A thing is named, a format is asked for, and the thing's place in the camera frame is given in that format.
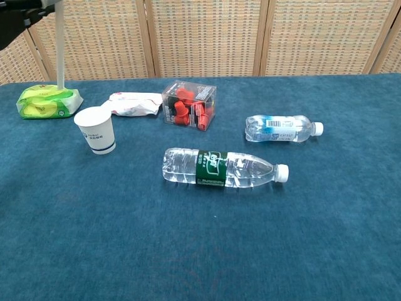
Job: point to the green label water bottle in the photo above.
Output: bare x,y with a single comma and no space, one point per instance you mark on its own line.
213,170

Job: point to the woven rattan folding screen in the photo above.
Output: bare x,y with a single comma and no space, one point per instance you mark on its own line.
200,34

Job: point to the transparent plastic straw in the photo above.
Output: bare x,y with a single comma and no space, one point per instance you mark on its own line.
60,47

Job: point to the white paper cup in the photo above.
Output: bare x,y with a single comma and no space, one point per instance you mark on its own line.
96,131

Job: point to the white pink tissue pack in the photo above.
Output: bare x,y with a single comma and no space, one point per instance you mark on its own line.
134,105

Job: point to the clear box of red caps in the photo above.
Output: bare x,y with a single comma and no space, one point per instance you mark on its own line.
189,106

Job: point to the green tissue pack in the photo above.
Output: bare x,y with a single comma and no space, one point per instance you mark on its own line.
47,102

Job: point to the blue table cloth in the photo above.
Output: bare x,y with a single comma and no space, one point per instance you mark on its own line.
200,235

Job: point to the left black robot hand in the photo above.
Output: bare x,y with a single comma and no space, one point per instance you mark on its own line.
14,19

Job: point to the blue label water bottle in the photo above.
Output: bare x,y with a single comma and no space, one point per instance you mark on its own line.
279,128

